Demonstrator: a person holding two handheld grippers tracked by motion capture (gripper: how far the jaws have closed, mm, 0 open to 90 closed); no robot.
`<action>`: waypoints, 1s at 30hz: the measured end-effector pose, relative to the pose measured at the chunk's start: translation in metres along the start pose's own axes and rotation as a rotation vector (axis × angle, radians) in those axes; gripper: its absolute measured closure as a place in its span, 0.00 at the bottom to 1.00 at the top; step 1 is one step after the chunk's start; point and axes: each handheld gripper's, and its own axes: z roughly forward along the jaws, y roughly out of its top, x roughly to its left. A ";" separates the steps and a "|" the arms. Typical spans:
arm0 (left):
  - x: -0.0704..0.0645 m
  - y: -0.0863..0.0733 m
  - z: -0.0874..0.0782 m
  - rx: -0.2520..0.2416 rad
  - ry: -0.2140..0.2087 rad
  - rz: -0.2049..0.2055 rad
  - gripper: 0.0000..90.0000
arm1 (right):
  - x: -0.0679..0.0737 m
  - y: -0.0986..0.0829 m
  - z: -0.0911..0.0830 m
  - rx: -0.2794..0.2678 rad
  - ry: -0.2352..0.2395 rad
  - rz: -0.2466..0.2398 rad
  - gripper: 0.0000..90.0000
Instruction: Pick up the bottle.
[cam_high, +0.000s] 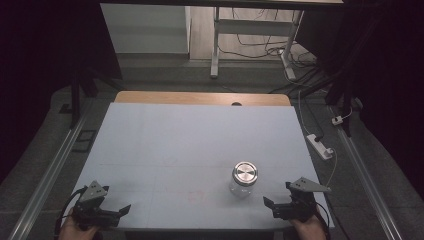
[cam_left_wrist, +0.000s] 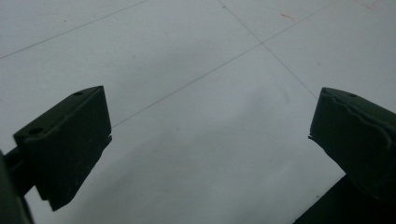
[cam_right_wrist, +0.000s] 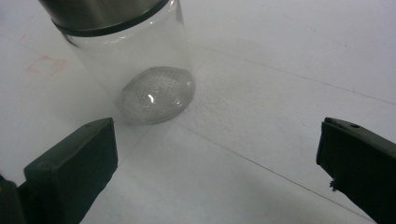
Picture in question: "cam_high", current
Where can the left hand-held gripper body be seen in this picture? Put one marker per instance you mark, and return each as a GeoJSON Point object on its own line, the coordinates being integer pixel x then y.
{"type": "Point", "coordinates": [91, 195]}

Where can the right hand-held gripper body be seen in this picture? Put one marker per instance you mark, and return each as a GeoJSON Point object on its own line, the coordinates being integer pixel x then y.
{"type": "Point", "coordinates": [300, 206]}

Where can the clear glass jar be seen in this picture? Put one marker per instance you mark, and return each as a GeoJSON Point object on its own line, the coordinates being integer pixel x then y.
{"type": "Point", "coordinates": [240, 190]}

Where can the silver metal jar lid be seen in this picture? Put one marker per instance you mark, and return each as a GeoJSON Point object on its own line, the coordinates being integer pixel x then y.
{"type": "Point", "coordinates": [245, 173]}

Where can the person's right hand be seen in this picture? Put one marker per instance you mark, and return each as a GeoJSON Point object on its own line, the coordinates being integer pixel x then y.
{"type": "Point", "coordinates": [308, 230]}

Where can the person's left hand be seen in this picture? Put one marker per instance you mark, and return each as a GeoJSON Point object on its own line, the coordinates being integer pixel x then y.
{"type": "Point", "coordinates": [71, 232]}

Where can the white power strip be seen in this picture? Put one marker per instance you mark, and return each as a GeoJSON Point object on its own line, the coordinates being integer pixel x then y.
{"type": "Point", "coordinates": [319, 146]}

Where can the black plug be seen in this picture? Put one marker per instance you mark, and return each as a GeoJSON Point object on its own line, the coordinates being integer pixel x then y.
{"type": "Point", "coordinates": [319, 136]}

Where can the small white adapter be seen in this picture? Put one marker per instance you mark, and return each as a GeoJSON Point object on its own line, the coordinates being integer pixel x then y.
{"type": "Point", "coordinates": [337, 120]}

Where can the white table mat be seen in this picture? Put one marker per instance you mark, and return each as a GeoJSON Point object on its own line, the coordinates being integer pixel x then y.
{"type": "Point", "coordinates": [173, 140]}

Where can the black metal stand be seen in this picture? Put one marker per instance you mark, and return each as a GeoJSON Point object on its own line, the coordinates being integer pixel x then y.
{"type": "Point", "coordinates": [343, 96]}
{"type": "Point", "coordinates": [76, 100]}

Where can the wooden table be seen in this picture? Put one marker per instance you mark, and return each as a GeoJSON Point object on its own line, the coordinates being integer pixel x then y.
{"type": "Point", "coordinates": [186, 98]}

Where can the aluminium floor rail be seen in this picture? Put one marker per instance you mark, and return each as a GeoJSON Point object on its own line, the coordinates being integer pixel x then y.
{"type": "Point", "coordinates": [366, 180]}
{"type": "Point", "coordinates": [50, 176]}

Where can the black floor frame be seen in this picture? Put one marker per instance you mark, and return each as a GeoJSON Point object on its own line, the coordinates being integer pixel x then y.
{"type": "Point", "coordinates": [84, 140]}

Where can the white desk frame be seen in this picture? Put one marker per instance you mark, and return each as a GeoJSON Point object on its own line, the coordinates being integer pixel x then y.
{"type": "Point", "coordinates": [253, 27]}

